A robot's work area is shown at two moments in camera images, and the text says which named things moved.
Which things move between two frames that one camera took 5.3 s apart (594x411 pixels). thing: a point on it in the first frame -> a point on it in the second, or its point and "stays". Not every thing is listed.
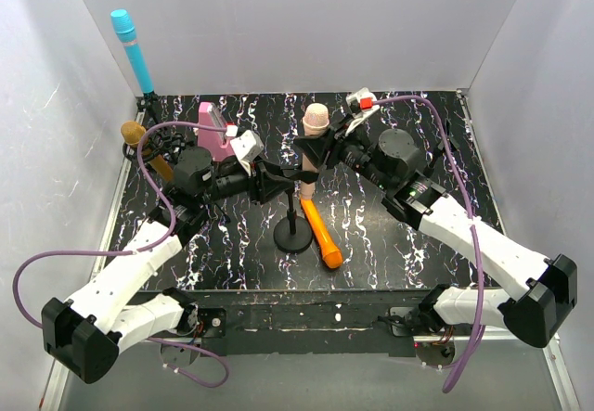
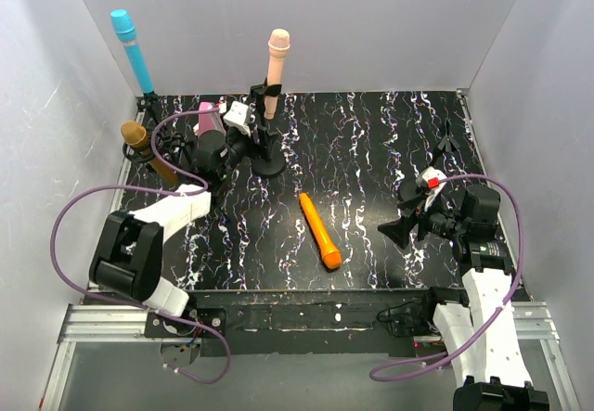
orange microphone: [326, 242] stays
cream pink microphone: [316, 120] -> [278, 44]
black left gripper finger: [273, 171] -> [259, 113]
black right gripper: [331, 142] -> [419, 215]
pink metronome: [215, 141] stays
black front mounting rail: [304, 321] stays
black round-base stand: [293, 234] -> [270, 161]
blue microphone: [126, 32] stays
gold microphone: [133, 133] stays
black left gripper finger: [269, 189] -> [264, 146]
